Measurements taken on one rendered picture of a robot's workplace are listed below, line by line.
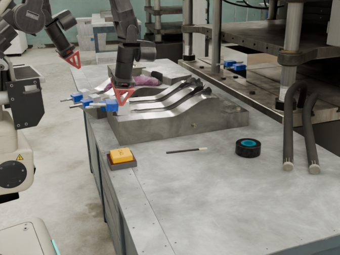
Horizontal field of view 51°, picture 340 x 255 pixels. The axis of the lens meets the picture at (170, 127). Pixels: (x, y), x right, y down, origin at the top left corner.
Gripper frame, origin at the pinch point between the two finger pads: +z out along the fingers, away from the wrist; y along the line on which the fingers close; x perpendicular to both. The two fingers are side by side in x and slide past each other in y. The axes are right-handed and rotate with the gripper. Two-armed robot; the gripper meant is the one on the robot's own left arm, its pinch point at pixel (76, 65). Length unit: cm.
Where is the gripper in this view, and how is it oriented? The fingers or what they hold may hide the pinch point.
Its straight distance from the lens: 161.2
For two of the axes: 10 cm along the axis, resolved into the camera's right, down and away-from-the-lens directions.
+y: -5.2, -3.1, 8.0
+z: 4.0, 7.4, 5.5
